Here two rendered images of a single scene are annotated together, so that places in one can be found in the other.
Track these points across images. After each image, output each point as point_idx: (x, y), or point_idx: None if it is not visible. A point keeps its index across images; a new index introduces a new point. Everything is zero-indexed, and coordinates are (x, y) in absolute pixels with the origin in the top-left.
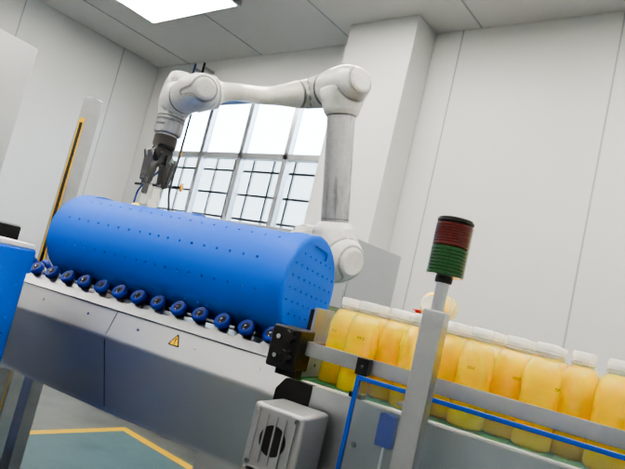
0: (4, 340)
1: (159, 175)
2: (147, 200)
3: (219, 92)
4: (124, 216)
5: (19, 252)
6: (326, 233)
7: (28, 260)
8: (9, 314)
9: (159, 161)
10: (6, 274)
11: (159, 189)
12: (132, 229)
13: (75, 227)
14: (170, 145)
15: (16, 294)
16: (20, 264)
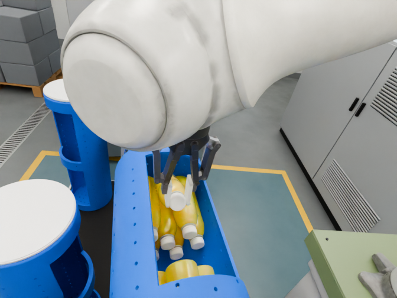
0: (56, 295)
1: (191, 164)
2: (168, 203)
3: (198, 99)
4: (122, 237)
5: (18, 266)
6: None
7: (40, 261)
8: (47, 288)
9: (176, 157)
10: (16, 280)
11: (189, 185)
12: (113, 277)
13: (113, 200)
14: (187, 138)
15: (44, 279)
16: (29, 269)
